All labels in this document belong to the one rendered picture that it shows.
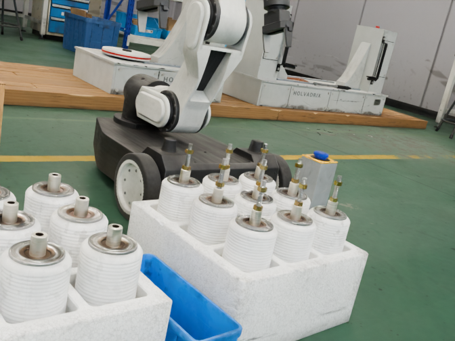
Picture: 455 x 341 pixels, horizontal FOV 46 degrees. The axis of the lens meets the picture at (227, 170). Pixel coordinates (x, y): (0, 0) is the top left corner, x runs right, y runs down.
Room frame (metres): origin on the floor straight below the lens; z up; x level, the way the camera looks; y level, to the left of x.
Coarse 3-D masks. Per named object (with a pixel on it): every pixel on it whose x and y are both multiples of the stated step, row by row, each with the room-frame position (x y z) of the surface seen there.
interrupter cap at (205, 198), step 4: (200, 196) 1.05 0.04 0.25; (204, 196) 1.06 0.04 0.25; (208, 196) 1.07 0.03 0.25; (224, 196) 1.09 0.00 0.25; (200, 200) 1.03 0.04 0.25; (204, 200) 1.04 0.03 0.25; (208, 200) 1.04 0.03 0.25; (224, 200) 1.07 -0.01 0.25; (228, 200) 1.07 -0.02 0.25; (232, 200) 1.07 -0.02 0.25; (208, 204) 1.02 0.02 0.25; (212, 204) 1.02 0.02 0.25; (216, 204) 1.03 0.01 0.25; (220, 204) 1.03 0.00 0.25; (224, 204) 1.04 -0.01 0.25; (228, 204) 1.04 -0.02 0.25; (232, 204) 1.04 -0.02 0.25
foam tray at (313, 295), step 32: (160, 224) 1.06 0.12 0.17; (160, 256) 1.04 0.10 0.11; (192, 256) 0.97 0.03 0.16; (320, 256) 1.05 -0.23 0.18; (352, 256) 1.09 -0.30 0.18; (224, 288) 0.89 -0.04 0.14; (256, 288) 0.89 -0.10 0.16; (288, 288) 0.95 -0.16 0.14; (320, 288) 1.02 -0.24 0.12; (352, 288) 1.11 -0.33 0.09; (256, 320) 0.90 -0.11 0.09; (288, 320) 0.97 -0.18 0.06; (320, 320) 1.05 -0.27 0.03
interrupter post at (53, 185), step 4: (52, 176) 0.92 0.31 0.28; (56, 176) 0.92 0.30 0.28; (60, 176) 0.93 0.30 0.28; (48, 180) 0.92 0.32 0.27; (52, 180) 0.92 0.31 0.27; (56, 180) 0.92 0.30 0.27; (60, 180) 0.93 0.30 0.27; (48, 184) 0.92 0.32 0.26; (52, 184) 0.92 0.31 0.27; (56, 184) 0.92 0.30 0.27; (48, 188) 0.92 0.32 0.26; (52, 188) 0.92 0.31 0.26; (56, 188) 0.92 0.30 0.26
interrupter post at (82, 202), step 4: (80, 196) 0.85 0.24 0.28; (84, 196) 0.85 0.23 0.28; (76, 200) 0.84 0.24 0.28; (80, 200) 0.83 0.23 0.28; (84, 200) 0.83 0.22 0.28; (88, 200) 0.84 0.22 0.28; (76, 204) 0.83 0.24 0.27; (80, 204) 0.83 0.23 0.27; (84, 204) 0.83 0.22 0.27; (88, 204) 0.84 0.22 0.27; (76, 208) 0.83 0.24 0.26; (80, 208) 0.83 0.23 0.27; (84, 208) 0.83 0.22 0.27; (76, 212) 0.83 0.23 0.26; (80, 212) 0.83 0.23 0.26; (84, 212) 0.84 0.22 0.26; (80, 216) 0.83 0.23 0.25; (84, 216) 0.84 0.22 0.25
